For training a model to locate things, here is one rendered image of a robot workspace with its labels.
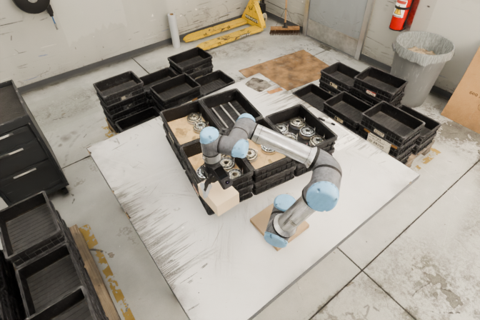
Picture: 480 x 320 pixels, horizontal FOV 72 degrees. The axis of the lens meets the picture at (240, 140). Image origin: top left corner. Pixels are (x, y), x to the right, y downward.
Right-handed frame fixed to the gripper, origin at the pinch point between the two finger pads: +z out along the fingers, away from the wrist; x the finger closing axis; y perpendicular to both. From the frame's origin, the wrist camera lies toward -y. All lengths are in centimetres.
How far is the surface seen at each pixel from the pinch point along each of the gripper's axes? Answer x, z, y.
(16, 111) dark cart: 65, 22, 171
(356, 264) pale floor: -84, 111, -40
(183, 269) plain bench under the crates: 26.4, 39.7, -1.8
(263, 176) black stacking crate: -36.8, 24.8, 10.8
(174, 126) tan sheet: -19, 26, 85
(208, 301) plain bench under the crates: 25, 40, -22
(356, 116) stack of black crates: -179, 72, 44
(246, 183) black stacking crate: -25.6, 24.6, 12.7
